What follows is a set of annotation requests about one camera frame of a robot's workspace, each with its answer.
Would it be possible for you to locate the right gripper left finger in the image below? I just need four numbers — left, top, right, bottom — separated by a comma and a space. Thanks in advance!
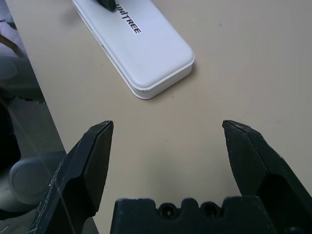
24, 121, 115, 234

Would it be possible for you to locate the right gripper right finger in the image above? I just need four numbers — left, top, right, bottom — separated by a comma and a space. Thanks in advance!
222, 119, 312, 234

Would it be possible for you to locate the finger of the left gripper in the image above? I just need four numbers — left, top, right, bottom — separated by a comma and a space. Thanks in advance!
97, 0, 117, 12

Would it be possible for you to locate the white plastic pencil case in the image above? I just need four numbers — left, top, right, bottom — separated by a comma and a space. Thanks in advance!
72, 0, 195, 100

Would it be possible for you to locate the grey robot right leg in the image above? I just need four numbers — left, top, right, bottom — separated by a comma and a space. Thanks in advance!
8, 151, 68, 208

